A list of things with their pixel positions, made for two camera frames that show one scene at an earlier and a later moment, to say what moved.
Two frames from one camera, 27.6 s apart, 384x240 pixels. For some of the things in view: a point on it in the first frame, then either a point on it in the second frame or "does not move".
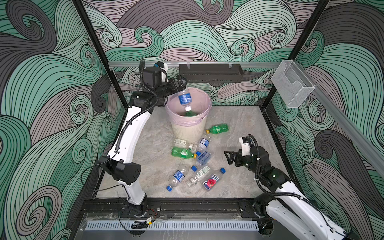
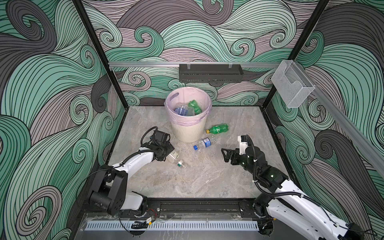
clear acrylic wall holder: (292, 85) does not move
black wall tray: (211, 73) does not move
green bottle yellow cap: (183, 153) -> (197, 110)
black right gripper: (233, 154) does not move
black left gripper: (179, 87) -> (169, 148)
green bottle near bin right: (218, 129) does not move
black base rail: (173, 208) does not move
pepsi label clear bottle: (177, 177) -> (182, 110)
